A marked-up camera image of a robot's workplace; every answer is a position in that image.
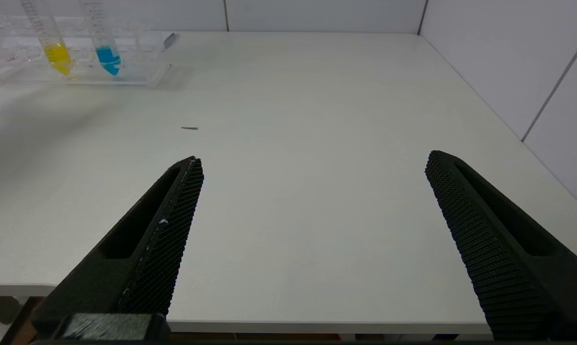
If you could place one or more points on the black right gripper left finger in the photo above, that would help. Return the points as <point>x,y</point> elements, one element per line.
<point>149,258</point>

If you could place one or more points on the test tube with blue pigment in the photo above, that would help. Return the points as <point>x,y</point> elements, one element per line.
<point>107,57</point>

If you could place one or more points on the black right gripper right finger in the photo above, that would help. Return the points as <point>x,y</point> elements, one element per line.
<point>508,258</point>

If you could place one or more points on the test tube with yellow pigment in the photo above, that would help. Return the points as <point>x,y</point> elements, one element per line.
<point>57,56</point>

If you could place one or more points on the clear acrylic test tube rack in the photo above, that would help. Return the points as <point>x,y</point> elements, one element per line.
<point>140,57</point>

